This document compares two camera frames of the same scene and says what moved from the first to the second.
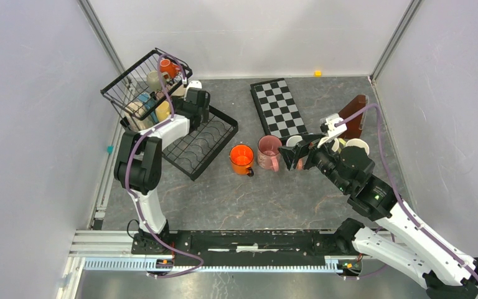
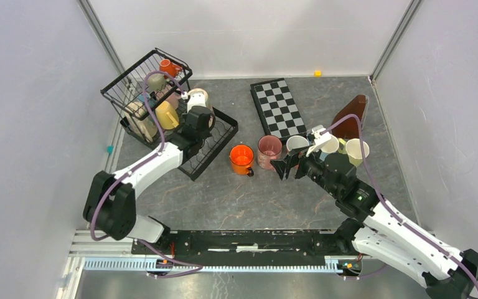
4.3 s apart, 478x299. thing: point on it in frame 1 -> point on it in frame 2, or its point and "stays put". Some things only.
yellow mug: (358, 142) stays put
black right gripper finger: (309, 138) -> (297, 154)
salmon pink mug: (292, 140) stays put
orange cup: (241, 157) stays put
